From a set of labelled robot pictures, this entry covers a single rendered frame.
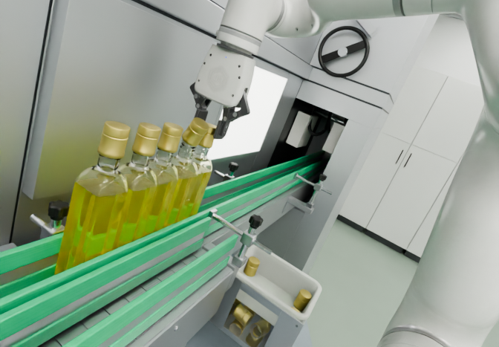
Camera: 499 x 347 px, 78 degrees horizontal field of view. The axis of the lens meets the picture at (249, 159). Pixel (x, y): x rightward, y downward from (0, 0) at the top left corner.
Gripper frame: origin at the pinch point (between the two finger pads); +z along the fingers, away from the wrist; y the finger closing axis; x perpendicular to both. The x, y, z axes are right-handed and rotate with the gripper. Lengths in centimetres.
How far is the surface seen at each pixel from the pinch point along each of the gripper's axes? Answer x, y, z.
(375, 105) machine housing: 90, 19, -17
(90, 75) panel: -19.8, -11.7, -3.5
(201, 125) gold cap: -6.7, 2.4, -0.9
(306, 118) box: 102, -10, 0
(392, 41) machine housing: 90, 14, -43
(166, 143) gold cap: -13.1, 1.1, 2.9
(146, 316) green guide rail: -22.0, 13.7, 24.8
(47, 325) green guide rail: -32.0, 6.4, 25.0
